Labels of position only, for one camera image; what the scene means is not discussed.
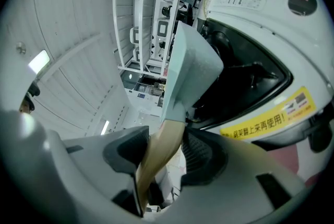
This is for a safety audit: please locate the person's head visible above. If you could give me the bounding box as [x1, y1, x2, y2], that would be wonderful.
[19, 99, 35, 114]

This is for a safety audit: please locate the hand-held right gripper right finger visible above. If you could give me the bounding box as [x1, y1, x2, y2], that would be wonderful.
[156, 126, 306, 224]

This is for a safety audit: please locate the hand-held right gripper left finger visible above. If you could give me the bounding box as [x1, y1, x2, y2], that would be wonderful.
[61, 125, 151, 218]

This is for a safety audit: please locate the black head camera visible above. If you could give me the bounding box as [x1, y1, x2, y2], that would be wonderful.
[27, 82, 42, 98]

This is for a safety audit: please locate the black framed glass door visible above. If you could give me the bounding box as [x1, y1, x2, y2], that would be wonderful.
[121, 69, 168, 93]

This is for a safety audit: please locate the ceiling light panel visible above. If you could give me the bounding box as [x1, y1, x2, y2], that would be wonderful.
[100, 119, 110, 135]
[27, 49, 51, 74]

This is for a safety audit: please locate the round ceiling fixture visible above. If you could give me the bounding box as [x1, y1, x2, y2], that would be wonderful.
[15, 41, 27, 56]

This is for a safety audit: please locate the white portable stove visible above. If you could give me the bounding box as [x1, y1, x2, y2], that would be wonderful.
[191, 0, 334, 154]

